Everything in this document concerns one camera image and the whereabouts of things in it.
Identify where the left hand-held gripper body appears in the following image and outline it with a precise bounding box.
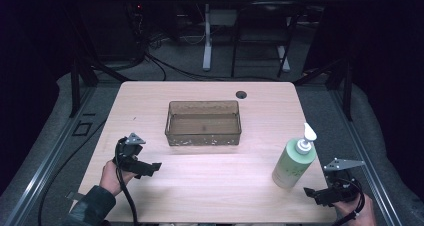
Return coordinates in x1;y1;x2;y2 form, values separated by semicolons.
113;132;147;174

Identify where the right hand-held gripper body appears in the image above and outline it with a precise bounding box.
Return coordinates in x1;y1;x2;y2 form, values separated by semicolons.
316;157;367;208

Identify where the person's left hand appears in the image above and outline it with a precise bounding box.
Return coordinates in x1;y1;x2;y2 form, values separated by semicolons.
99;155;138;197

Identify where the person's right hand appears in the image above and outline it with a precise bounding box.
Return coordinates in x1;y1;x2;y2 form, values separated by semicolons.
333;192;378;226

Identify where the green pump bottle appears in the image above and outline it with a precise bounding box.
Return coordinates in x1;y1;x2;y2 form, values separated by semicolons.
271;122;318;190

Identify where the brown transparent plastic bin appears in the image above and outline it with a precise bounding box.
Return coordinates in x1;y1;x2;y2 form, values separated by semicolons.
164;100;243;147

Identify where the black metal stand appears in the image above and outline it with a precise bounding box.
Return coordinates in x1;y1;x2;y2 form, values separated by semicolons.
67;35;100;119
292;57;355;122

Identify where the black chair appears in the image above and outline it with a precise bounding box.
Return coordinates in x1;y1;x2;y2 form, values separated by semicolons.
230;0;302;79

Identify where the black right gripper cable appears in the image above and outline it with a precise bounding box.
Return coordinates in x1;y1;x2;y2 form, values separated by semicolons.
331;177;367;226

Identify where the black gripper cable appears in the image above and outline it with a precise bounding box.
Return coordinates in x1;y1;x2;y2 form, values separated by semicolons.
331;177;367;226
114;137;140;226

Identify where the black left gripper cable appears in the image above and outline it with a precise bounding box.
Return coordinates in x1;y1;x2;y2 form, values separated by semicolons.
114;137;140;226

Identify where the aluminium floor rail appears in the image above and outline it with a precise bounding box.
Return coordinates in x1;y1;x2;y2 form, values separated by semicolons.
329;88;405;226
2;85;98;226

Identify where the black square floor frame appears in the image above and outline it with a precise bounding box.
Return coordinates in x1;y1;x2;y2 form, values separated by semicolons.
71;121;94;138

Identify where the thin black floor cable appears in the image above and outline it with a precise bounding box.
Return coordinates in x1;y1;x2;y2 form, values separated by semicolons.
37;118;108;226

